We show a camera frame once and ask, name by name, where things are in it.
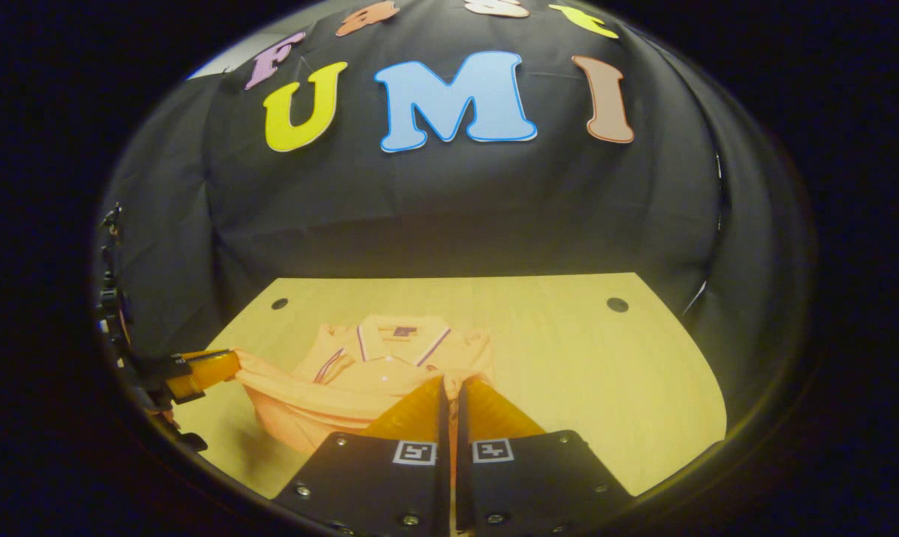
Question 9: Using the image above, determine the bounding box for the black backdrop cloth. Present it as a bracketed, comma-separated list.
[95, 0, 808, 418]

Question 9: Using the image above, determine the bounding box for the orange polo T-shirt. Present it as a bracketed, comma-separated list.
[235, 313, 495, 457]

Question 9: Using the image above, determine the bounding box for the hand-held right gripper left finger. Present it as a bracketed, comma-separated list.
[272, 375, 449, 537]

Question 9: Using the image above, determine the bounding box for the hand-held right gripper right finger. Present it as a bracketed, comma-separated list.
[455, 377, 633, 537]

